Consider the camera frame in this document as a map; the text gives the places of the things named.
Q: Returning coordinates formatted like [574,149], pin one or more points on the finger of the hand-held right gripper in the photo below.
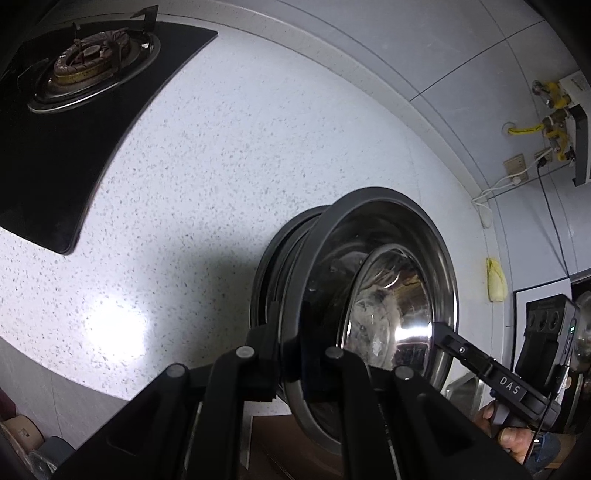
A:
[480,364]

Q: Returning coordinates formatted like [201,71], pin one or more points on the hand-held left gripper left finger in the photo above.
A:
[207,406]

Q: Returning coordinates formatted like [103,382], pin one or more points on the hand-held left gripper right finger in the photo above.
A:
[364,415]

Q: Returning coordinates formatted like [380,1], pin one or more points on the small steel bowl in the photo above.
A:
[383,314]

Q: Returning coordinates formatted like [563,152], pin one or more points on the large steel bowl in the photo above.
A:
[323,286]

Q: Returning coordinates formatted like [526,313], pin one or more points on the large steel plate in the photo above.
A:
[261,277]

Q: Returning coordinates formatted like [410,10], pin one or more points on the medium steel plate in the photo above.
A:
[288,249]

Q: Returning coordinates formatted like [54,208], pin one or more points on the person's right hand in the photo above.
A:
[512,438]

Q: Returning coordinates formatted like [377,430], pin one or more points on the steel sink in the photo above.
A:
[464,392]

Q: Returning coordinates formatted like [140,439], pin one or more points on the yellow cloth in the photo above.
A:
[496,279]

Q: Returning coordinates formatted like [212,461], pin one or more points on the brown cabinet door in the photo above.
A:
[277,445]

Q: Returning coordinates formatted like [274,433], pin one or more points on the brown tape roll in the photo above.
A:
[21,431]

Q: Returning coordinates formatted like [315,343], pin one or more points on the white gas water heater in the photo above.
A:
[579,120]

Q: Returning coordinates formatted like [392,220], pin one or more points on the black glass gas stove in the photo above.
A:
[69,161]

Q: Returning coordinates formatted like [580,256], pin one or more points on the gas stove burner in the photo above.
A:
[87,60]

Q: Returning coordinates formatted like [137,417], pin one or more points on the beige wall socket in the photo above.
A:
[515,167]

